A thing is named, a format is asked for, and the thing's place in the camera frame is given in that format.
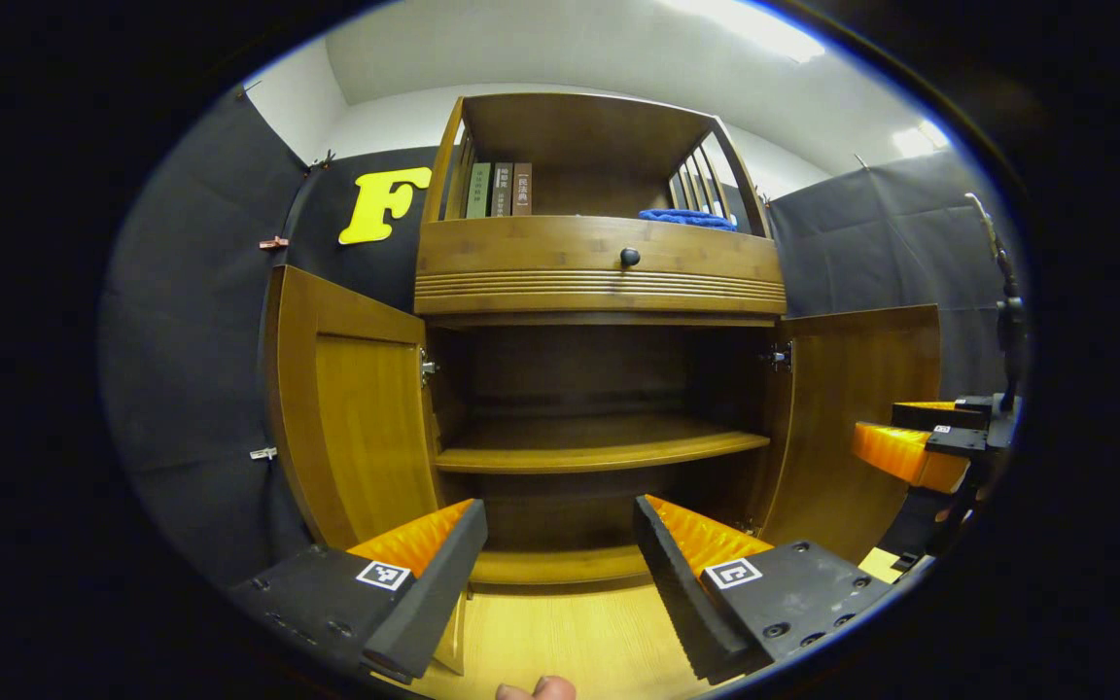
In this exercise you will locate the ceiling light panel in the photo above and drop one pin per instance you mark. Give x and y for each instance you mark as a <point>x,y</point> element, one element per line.
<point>922,138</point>

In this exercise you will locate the green book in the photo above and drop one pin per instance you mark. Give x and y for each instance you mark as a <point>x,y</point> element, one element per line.
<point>478,190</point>

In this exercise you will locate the black backdrop cloth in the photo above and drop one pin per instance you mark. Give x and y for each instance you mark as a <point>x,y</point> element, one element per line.
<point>191,369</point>

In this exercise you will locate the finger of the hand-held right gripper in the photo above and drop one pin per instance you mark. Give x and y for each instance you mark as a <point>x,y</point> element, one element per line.
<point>939,414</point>
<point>910,455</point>

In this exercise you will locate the small red clip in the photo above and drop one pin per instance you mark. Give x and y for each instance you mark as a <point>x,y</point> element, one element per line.
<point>273,242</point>

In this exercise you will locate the wooden inner shelf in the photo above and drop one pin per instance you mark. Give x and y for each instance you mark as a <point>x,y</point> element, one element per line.
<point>609,445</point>

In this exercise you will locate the dark brown book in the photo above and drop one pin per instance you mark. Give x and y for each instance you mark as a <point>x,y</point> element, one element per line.
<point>502,190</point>

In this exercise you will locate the folded blue towel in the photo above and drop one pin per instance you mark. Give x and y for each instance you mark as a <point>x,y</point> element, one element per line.
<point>686,219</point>

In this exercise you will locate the reddish brown book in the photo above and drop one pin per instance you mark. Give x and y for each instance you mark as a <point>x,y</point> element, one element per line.
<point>522,189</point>

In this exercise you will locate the wooden cabinet door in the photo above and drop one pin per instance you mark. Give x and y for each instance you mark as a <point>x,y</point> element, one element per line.
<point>861,408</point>
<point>356,418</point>

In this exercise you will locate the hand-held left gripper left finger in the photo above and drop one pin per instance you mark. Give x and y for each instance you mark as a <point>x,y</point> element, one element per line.
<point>438,593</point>

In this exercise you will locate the small silver clip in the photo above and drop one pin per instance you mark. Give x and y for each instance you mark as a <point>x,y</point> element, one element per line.
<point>263,453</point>

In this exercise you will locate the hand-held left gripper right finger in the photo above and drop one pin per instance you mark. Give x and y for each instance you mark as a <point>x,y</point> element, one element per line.
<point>682,598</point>

